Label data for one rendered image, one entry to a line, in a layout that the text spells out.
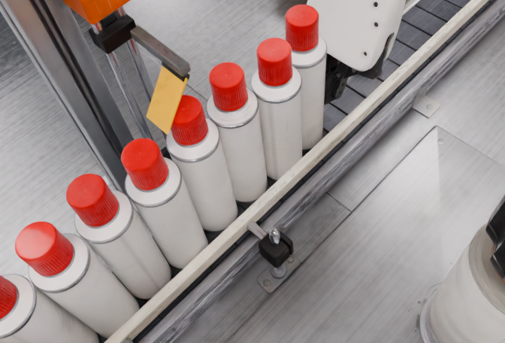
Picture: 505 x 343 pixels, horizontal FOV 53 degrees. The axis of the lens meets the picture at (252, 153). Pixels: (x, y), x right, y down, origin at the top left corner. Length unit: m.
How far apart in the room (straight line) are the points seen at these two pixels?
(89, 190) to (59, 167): 0.36
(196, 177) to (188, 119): 0.08
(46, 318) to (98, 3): 0.26
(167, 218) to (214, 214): 0.10
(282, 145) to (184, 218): 0.14
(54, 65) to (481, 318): 0.42
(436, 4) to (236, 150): 0.45
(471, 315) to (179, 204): 0.26
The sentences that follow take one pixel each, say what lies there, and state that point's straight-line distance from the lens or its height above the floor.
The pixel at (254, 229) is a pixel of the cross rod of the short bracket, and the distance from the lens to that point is 0.58.
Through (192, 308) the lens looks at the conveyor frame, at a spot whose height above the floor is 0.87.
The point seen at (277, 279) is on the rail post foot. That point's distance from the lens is 0.63.
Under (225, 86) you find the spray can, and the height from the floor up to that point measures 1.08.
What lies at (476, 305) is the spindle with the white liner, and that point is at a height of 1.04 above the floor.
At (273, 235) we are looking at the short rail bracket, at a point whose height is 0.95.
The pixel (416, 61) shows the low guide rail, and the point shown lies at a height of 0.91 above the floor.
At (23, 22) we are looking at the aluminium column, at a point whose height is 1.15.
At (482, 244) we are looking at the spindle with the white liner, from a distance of 0.42.
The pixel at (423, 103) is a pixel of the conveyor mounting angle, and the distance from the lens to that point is 0.78.
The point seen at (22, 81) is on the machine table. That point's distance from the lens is 0.92.
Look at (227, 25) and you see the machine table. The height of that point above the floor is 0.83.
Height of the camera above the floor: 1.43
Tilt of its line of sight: 56 degrees down
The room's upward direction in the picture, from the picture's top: 9 degrees counter-clockwise
